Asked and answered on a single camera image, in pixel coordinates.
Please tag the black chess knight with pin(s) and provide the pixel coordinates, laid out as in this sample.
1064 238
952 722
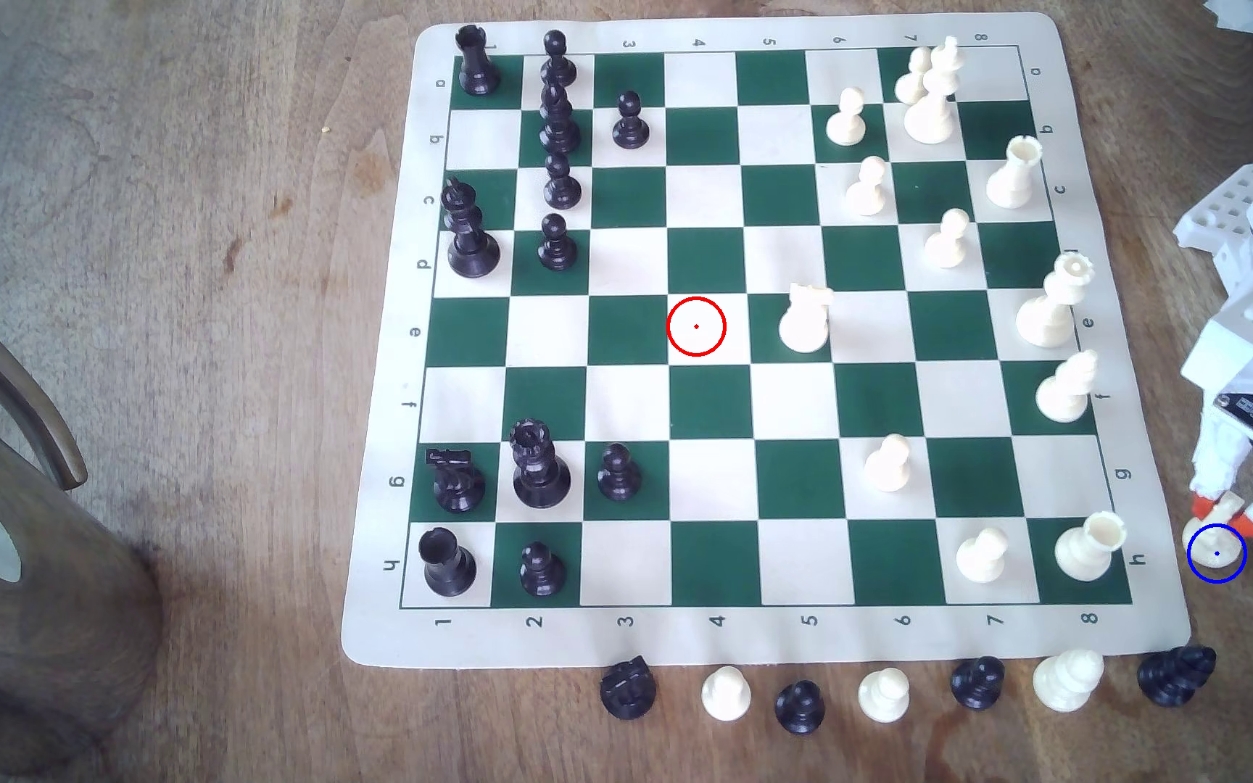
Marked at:
628 688
1177 672
457 484

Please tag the black pawn b2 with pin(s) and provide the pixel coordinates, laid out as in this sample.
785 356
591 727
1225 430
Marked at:
558 117

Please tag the white chess bishop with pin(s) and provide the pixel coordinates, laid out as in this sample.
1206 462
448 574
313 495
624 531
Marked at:
1068 680
1066 387

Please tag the white paper scrap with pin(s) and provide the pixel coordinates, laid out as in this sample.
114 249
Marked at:
1241 13

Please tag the curved brown wooden rail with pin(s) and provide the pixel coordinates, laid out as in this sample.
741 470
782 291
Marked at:
17 392

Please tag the black chess king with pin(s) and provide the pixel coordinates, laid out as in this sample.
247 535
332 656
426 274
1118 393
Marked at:
469 234

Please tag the white chess pawn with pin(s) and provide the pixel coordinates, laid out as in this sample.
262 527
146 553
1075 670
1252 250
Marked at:
889 462
884 694
981 555
911 78
867 187
846 120
947 239
726 693
1212 538

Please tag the black chess rook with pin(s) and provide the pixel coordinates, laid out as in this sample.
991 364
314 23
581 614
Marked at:
446 561
476 60

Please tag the white chess queen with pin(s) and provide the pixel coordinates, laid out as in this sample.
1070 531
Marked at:
1053 305

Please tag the black chess queen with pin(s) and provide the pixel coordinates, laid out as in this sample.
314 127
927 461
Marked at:
539 468

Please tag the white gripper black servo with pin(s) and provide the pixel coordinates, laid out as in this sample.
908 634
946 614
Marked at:
1218 444

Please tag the white chess rook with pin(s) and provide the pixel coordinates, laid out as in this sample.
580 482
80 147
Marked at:
1089 547
1015 174

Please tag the metal kettle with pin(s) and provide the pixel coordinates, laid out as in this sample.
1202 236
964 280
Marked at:
39 631

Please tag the white chess knight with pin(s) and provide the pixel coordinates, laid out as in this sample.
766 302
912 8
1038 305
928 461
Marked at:
805 321

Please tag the black chess pawn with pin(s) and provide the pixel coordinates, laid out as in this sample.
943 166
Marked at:
800 707
619 472
561 180
557 241
630 122
542 569
557 57

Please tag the green white chess mat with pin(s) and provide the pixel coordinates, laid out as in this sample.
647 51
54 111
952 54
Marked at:
627 402

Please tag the white chess king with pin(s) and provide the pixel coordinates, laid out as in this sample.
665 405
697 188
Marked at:
933 109

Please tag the small black chess piece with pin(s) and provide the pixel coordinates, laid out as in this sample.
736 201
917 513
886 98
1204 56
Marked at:
978 683

